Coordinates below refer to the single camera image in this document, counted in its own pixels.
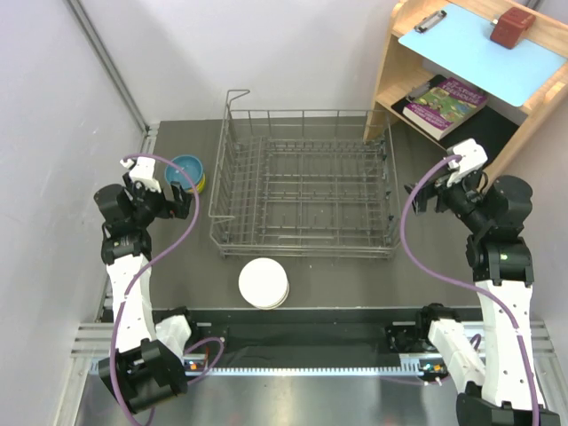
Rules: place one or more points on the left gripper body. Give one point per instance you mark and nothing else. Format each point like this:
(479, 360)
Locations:
(148, 203)

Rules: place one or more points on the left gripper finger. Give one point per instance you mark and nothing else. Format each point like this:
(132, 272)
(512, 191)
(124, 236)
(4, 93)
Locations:
(182, 206)
(177, 192)

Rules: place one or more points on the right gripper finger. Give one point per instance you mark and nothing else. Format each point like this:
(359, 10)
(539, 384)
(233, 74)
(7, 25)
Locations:
(425, 191)
(421, 203)

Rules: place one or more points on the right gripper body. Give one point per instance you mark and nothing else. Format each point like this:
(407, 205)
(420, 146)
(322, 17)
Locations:
(461, 197)

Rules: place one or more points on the white bowl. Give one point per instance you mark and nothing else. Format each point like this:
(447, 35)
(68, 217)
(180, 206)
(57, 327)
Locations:
(258, 273)

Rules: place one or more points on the tan speckled bowl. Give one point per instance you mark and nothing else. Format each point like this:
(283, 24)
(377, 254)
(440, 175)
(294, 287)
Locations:
(272, 295)

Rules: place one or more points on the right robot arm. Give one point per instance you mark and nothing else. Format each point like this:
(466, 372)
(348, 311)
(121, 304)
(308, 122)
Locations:
(498, 387)

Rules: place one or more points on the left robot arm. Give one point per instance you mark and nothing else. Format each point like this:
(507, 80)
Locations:
(145, 365)

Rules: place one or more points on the yellow-green bowl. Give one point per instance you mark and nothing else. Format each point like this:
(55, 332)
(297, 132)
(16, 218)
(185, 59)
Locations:
(200, 185)

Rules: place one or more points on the blue bowl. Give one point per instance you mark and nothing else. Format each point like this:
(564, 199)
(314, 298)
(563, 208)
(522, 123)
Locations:
(192, 167)

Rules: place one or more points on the aluminium corner profile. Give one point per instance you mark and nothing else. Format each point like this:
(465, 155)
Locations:
(96, 42)

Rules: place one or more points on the purple green book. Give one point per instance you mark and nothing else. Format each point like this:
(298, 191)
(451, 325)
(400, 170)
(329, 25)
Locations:
(444, 106)

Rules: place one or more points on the wooden shelf unit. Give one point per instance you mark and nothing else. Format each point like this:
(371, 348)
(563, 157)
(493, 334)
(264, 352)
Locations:
(403, 70)

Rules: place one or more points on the light blue clipboard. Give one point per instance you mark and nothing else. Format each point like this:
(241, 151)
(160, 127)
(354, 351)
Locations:
(461, 43)

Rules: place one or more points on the red-brown box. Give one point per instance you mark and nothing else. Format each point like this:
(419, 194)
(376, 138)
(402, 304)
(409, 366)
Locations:
(510, 28)

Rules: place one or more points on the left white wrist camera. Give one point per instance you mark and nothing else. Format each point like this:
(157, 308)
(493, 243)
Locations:
(142, 171)

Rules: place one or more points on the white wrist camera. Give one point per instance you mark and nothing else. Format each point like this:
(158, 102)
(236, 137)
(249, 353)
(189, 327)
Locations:
(472, 157)
(142, 171)

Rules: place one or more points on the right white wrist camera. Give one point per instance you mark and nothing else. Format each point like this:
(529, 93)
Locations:
(472, 157)

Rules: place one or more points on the grey wire dish rack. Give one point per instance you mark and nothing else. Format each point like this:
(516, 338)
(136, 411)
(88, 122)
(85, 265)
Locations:
(304, 182)

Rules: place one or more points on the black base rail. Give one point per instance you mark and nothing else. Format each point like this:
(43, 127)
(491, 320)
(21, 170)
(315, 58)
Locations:
(308, 338)

